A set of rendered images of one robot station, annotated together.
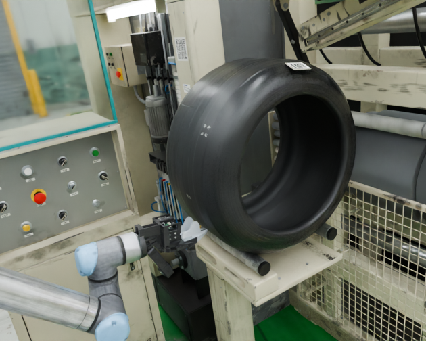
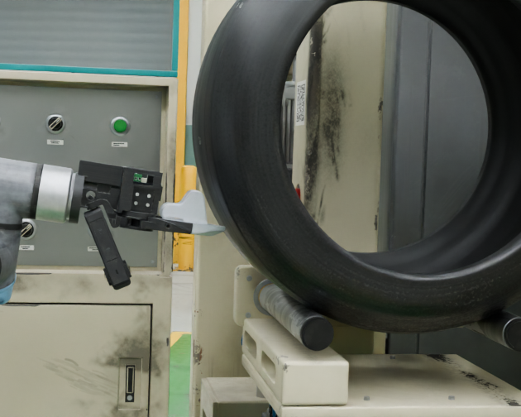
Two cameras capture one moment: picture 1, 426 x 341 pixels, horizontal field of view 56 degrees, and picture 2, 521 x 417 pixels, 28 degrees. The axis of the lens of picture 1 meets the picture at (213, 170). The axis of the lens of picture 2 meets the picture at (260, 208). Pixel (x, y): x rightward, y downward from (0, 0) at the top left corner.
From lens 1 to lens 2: 0.75 m
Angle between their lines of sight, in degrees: 27
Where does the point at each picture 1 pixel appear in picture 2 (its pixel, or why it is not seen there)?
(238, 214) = (268, 171)
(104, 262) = not seen: outside the picture
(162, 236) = (121, 189)
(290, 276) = (394, 401)
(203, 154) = (226, 38)
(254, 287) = (284, 367)
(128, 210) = (156, 271)
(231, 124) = not seen: outside the picture
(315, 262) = (471, 401)
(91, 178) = not seen: hidden behind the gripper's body
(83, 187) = not seen: hidden behind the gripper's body
